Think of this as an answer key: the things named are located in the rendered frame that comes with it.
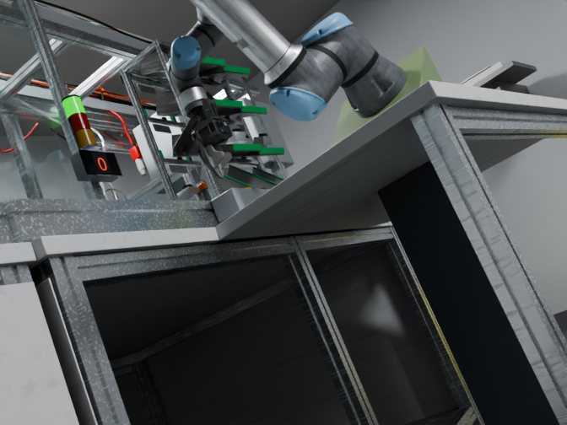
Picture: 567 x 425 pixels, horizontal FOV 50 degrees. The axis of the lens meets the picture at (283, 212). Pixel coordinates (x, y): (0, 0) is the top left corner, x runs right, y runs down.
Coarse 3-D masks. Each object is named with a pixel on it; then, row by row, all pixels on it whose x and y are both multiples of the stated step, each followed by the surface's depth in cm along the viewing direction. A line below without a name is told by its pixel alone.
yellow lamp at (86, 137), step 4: (76, 132) 160; (80, 132) 160; (84, 132) 160; (88, 132) 161; (92, 132) 162; (76, 136) 160; (80, 136) 160; (84, 136) 160; (88, 136) 160; (92, 136) 162; (76, 140) 161; (80, 140) 160; (84, 140) 160; (88, 140) 160; (92, 140) 161; (80, 144) 160; (84, 144) 159; (92, 144) 160; (96, 144) 162; (80, 148) 160
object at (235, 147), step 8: (176, 136) 201; (224, 144) 188; (232, 144) 186; (240, 144) 188; (248, 144) 191; (256, 144) 194; (192, 152) 197; (224, 152) 188; (232, 152) 190; (240, 152) 194; (248, 152) 197
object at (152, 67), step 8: (152, 56) 206; (168, 56) 201; (144, 64) 208; (152, 64) 206; (160, 64) 203; (200, 64) 196; (208, 64) 197; (216, 64) 199; (224, 64) 202; (144, 72) 209; (152, 72) 206; (160, 72) 205; (200, 72) 209
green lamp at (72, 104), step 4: (72, 96) 163; (76, 96) 163; (64, 100) 163; (68, 100) 162; (72, 100) 162; (76, 100) 163; (80, 100) 164; (64, 104) 163; (68, 104) 162; (72, 104) 162; (76, 104) 162; (80, 104) 163; (64, 108) 163; (68, 108) 162; (72, 108) 162; (76, 108) 162; (80, 108) 163; (68, 112) 162; (72, 112) 161; (76, 112) 162; (84, 112) 164; (68, 116) 162
